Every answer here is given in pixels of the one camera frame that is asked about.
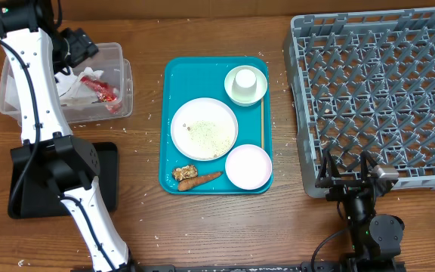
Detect white napkin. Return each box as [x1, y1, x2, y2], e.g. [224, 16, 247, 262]
[55, 73, 78, 97]
[59, 67, 103, 107]

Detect small white bowl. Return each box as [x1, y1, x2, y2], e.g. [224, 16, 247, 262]
[225, 144, 272, 190]

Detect wooden chopstick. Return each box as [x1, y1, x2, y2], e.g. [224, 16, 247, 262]
[261, 97, 265, 150]

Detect black tray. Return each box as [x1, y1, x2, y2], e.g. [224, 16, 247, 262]
[8, 142, 119, 219]

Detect pale green bowl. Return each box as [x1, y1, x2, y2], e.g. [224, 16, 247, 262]
[224, 65, 268, 107]

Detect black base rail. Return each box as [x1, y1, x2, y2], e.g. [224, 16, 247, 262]
[117, 261, 406, 272]

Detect brown food chunk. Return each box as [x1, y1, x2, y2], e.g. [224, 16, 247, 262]
[171, 165, 198, 182]

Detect grey dishwasher rack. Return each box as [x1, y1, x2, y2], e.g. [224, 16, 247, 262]
[283, 8, 435, 198]

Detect teal plastic tray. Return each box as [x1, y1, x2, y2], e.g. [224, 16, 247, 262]
[159, 57, 273, 195]

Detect orange carrot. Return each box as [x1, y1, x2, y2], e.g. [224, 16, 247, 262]
[177, 172, 223, 191]

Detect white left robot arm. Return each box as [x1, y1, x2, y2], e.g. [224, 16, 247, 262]
[0, 1, 137, 271]

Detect red snack wrapper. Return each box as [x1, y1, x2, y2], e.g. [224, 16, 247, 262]
[80, 76, 122, 113]

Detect large white plate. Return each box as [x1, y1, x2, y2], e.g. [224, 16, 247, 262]
[170, 97, 239, 162]

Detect clear plastic bin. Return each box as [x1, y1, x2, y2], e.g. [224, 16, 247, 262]
[0, 42, 134, 129]

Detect white upturned cup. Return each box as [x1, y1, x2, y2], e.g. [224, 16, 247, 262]
[233, 69, 257, 96]

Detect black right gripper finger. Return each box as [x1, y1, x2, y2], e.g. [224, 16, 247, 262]
[317, 150, 341, 181]
[360, 150, 378, 181]

